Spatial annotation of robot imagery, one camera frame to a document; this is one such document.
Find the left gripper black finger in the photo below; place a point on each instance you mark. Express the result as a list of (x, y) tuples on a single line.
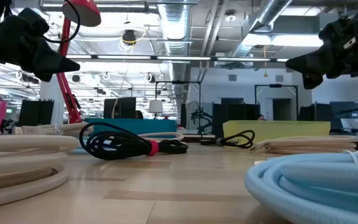
[(48, 60), (43, 77)]

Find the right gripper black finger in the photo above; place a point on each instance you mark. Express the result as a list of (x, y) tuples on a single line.
[(315, 62), (311, 81)]

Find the black background robot arm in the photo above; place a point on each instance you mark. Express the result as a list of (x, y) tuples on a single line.
[(202, 115)]

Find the dark partition panel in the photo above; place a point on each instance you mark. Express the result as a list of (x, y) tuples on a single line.
[(314, 112)]

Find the black ceiling spotlight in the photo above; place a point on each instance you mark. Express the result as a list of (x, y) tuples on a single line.
[(151, 78), (76, 78)]

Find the bright ceiling light panel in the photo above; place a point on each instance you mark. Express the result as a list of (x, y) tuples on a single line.
[(291, 40)]

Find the black computer monitor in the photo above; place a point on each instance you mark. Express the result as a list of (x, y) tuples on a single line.
[(47, 112), (28, 113), (124, 107)]

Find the grey screen monitor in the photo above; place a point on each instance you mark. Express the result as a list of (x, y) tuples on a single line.
[(345, 109)]

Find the yellow plastic bin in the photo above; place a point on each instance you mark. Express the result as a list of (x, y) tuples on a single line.
[(284, 129)]

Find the black background equipment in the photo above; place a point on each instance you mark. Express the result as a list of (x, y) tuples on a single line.
[(6, 126)]

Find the person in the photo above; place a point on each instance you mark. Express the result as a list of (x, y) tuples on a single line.
[(139, 115), (261, 117)]

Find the red desk lamp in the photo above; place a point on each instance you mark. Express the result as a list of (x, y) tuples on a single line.
[(89, 12)]

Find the black partition panel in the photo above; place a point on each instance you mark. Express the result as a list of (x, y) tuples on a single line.
[(235, 112)]

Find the round ceiling detector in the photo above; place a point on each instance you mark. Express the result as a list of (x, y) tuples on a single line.
[(230, 16)]

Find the white lampshade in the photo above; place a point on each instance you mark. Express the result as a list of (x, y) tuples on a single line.
[(156, 106)]

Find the teal plastic bin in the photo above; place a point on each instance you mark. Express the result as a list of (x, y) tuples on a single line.
[(154, 126)]

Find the long ceiling light strip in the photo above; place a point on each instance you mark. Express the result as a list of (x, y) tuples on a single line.
[(182, 58)]

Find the black metal frame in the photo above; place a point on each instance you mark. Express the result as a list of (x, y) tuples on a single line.
[(275, 85), (179, 82)]

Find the silver slanted ventilation duct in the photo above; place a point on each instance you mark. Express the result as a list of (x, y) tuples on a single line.
[(272, 9)]

